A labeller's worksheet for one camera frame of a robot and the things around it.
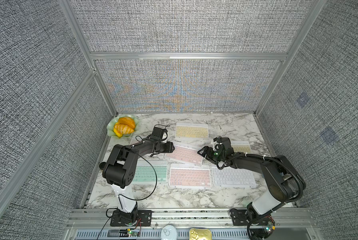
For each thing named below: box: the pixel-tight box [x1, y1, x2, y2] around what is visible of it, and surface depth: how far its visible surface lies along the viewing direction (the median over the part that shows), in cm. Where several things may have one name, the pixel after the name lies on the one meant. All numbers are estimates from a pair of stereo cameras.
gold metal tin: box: [188, 228, 212, 240], surface depth 67 cm
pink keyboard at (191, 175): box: [169, 163, 212, 189], surface depth 89 cm
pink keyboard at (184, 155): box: [164, 144, 203, 166], surface depth 97 cm
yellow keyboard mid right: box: [230, 140, 251, 153], surface depth 102 cm
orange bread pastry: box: [113, 117, 135, 138], surface depth 105 cm
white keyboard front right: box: [211, 166, 257, 188], surface depth 87 cm
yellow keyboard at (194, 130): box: [175, 122, 209, 139], surface depth 111 cm
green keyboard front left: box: [132, 160, 168, 184], surface depth 90 cm
